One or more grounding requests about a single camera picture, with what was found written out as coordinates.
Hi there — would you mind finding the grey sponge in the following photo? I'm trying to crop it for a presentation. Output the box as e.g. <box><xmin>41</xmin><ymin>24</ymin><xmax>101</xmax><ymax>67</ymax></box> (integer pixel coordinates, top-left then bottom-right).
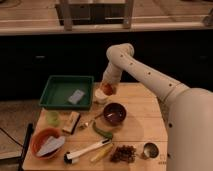
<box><xmin>68</xmin><ymin>89</ymin><xmax>85</xmax><ymax>104</ymax></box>

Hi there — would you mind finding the green chili pepper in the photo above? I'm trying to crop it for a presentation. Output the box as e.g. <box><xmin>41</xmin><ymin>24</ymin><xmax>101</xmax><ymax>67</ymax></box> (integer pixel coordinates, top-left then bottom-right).
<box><xmin>92</xmin><ymin>122</ymin><xmax>113</xmax><ymax>139</ymax></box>

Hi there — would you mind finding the black cable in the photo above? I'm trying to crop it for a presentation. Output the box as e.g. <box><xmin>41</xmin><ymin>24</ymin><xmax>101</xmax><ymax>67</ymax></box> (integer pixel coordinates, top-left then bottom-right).
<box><xmin>0</xmin><ymin>127</ymin><xmax>24</xmax><ymax>148</ymax></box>

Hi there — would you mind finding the metal spoon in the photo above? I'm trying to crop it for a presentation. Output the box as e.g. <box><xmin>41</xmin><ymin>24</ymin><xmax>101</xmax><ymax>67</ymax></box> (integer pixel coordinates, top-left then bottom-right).
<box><xmin>78</xmin><ymin>113</ymin><xmax>102</xmax><ymax>130</ymax></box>

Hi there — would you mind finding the grey cloth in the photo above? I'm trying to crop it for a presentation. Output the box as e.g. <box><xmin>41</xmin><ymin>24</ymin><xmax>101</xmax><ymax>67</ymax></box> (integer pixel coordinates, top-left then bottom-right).
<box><xmin>36</xmin><ymin>136</ymin><xmax>65</xmax><ymax>157</ymax></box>

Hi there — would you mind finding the yellow banana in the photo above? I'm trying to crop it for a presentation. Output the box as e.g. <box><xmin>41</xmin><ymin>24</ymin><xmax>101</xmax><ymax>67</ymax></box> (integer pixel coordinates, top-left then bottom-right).
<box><xmin>90</xmin><ymin>143</ymin><xmax>114</xmax><ymax>163</ymax></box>

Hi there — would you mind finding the white paper cup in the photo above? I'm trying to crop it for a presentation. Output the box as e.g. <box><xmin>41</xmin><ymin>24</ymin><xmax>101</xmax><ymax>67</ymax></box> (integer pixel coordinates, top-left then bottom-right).
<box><xmin>95</xmin><ymin>89</ymin><xmax>108</xmax><ymax>104</ymax></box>

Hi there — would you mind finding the light green plastic cup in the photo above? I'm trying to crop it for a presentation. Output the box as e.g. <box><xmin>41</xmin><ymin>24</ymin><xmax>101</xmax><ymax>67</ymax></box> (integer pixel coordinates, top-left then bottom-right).
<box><xmin>46</xmin><ymin>111</ymin><xmax>60</xmax><ymax>127</ymax></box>

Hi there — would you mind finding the wooden chair frame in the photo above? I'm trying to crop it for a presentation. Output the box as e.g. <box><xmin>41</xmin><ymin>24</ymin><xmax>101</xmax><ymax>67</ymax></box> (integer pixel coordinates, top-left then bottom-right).
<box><xmin>55</xmin><ymin>0</ymin><xmax>134</xmax><ymax>31</ymax></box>

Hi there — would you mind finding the green plastic tray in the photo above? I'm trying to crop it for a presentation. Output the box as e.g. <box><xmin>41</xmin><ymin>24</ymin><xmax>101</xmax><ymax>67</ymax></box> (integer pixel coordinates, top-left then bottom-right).
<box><xmin>39</xmin><ymin>75</ymin><xmax>94</xmax><ymax>110</ymax></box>

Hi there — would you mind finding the white black handled tool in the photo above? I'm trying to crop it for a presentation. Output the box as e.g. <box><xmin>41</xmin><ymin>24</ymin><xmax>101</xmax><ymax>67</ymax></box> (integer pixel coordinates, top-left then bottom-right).
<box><xmin>64</xmin><ymin>139</ymin><xmax>111</xmax><ymax>164</ymax></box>

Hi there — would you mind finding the orange bowl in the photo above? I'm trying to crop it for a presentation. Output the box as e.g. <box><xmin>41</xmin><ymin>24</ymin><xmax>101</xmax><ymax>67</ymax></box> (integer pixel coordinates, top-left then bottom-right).
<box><xmin>30</xmin><ymin>127</ymin><xmax>62</xmax><ymax>160</ymax></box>

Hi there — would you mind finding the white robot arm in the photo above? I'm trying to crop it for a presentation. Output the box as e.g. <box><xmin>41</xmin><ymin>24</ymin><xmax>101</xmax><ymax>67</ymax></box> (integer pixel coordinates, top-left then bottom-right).
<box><xmin>103</xmin><ymin>43</ymin><xmax>213</xmax><ymax>171</ymax></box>

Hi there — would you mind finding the small metal cup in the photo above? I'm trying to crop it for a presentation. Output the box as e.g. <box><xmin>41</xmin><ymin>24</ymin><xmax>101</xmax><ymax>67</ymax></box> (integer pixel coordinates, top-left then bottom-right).
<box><xmin>141</xmin><ymin>142</ymin><xmax>159</xmax><ymax>160</ymax></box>

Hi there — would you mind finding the wooden block brush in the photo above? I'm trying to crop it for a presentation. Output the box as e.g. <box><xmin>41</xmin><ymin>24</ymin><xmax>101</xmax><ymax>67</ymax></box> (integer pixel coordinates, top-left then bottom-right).
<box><xmin>62</xmin><ymin>111</ymin><xmax>80</xmax><ymax>134</ymax></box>

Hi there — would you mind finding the red apple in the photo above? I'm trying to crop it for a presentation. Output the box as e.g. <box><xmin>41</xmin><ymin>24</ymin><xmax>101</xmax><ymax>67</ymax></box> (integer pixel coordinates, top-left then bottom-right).
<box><xmin>101</xmin><ymin>83</ymin><xmax>113</xmax><ymax>96</ymax></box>

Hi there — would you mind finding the dark purple bowl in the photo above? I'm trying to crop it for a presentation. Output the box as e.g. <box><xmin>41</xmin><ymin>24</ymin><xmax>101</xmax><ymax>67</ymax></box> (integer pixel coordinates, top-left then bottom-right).
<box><xmin>103</xmin><ymin>103</ymin><xmax>127</xmax><ymax>126</ymax></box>

